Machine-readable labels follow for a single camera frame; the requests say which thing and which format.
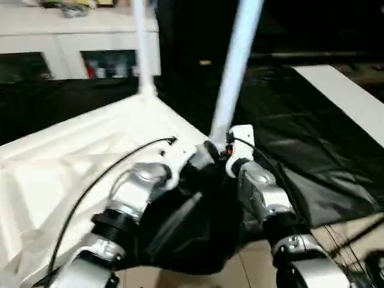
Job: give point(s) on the white tapered table leg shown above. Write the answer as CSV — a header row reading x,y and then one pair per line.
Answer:
x,y
237,60
145,54

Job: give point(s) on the white plastic table top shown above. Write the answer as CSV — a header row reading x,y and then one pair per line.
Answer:
x,y
60,165

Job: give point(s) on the black work mat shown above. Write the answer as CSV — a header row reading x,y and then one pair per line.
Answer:
x,y
300,144

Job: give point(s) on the small tan object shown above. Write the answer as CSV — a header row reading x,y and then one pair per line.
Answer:
x,y
205,62

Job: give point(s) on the white flat board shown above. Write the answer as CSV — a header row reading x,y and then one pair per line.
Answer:
x,y
345,93

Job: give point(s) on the small white jar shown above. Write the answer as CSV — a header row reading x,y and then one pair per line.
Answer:
x,y
101,73

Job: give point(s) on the red bottle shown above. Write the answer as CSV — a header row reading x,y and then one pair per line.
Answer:
x,y
91,71

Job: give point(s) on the black stand pole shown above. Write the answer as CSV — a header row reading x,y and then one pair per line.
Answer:
x,y
360,231

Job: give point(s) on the white sideboard cabinet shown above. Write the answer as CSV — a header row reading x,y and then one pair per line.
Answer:
x,y
75,30

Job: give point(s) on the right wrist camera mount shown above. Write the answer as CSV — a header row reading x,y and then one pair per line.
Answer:
x,y
243,141

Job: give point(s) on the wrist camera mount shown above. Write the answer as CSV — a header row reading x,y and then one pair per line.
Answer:
x,y
243,141
177,156

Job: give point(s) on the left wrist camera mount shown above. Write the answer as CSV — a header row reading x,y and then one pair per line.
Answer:
x,y
177,156

